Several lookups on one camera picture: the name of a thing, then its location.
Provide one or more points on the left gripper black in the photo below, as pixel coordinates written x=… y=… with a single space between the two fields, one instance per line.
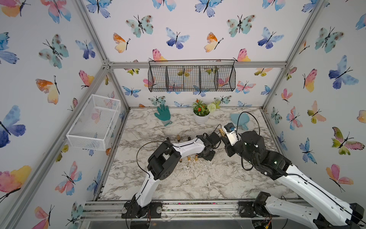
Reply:
x=211 y=157

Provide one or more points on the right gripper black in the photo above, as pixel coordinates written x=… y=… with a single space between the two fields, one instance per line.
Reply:
x=228 y=147

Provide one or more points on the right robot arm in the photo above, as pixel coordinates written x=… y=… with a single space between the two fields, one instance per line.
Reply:
x=325 y=211

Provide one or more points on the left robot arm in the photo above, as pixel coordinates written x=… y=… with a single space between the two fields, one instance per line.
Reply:
x=161 y=164

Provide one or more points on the light blue hand mirror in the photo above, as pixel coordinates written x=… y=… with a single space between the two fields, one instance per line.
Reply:
x=240 y=120

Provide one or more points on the white potted artificial plant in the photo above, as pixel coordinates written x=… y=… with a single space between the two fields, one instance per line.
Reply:
x=202 y=110

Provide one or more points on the green rubber glove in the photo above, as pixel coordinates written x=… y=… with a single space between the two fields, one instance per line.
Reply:
x=164 y=115

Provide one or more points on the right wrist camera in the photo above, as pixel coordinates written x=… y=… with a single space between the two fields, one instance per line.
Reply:
x=231 y=133

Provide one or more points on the black wire wall basket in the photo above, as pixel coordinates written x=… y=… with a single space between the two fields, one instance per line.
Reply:
x=191 y=76

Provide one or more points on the white mesh wall basket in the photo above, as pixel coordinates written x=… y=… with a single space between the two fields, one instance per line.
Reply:
x=93 y=126

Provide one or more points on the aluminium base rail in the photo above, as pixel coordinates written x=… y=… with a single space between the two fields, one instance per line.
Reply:
x=198 y=210

